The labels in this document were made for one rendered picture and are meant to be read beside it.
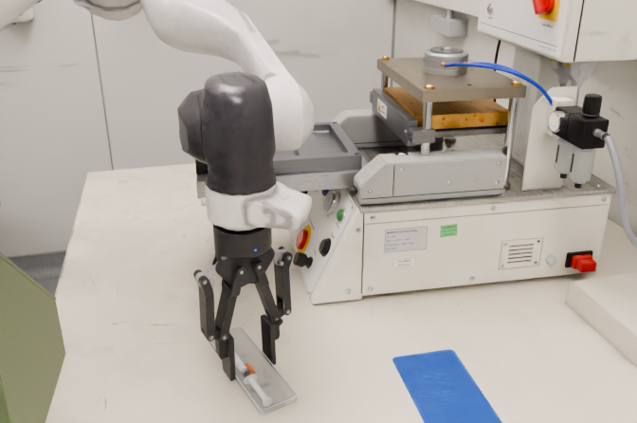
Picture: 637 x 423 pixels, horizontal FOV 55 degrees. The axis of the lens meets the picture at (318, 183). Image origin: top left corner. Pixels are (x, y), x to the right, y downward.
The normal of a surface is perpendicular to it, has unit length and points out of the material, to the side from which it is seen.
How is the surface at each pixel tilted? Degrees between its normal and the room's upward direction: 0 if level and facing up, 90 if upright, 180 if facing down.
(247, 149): 92
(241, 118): 81
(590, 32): 90
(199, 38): 120
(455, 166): 90
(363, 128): 90
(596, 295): 0
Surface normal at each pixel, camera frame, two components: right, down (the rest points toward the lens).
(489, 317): 0.00, -0.92
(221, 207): -0.49, 0.36
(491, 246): 0.18, 0.37
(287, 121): 0.24, 0.14
